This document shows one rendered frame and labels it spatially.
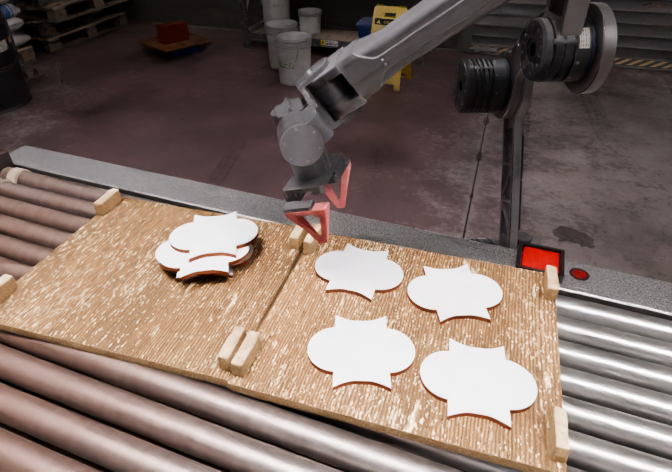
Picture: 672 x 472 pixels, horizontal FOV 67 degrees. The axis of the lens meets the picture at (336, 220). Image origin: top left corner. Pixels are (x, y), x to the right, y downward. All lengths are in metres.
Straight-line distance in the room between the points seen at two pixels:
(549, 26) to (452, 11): 0.65
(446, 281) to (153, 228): 0.53
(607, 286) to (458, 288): 0.26
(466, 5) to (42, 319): 0.72
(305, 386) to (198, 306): 0.22
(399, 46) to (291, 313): 0.40
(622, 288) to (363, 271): 0.42
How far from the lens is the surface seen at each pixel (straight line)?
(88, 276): 0.92
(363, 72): 0.69
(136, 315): 0.82
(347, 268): 0.83
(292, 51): 4.27
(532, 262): 0.93
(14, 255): 1.08
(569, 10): 1.27
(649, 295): 0.97
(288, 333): 0.74
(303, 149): 0.66
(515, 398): 0.70
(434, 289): 0.81
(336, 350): 0.71
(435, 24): 0.66
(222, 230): 0.88
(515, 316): 0.81
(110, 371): 0.79
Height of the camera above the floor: 1.48
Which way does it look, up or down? 35 degrees down
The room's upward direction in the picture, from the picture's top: straight up
